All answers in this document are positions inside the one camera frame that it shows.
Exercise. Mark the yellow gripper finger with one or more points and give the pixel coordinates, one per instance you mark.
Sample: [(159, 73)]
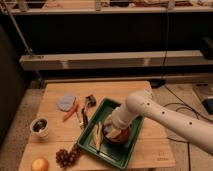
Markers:
[(113, 133)]

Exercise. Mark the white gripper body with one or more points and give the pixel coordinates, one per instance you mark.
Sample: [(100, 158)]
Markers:
[(121, 117)]

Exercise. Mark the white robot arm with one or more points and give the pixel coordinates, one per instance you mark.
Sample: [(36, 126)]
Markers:
[(141, 103)]

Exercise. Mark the red bowl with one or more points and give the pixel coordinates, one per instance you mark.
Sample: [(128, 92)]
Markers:
[(121, 138)]

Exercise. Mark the yellow corn stick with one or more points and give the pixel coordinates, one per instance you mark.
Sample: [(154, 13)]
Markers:
[(97, 136)]

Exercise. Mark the green tray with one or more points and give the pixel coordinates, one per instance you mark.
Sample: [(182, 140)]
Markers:
[(114, 147)]

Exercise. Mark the orange carrot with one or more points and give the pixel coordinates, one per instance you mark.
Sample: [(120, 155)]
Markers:
[(71, 111)]

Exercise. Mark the bunch of dark grapes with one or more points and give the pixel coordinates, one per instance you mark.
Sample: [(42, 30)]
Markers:
[(65, 158)]

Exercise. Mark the white cup with dark contents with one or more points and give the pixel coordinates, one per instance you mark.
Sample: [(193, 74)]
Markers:
[(39, 127)]

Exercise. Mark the orange fruit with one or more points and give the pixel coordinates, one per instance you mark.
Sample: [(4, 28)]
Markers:
[(40, 164)]

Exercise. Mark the metal shelf rack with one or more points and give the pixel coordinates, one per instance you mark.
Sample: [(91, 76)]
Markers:
[(88, 41)]

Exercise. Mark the brown handled utensil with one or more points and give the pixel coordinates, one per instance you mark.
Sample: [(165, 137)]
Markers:
[(90, 101)]

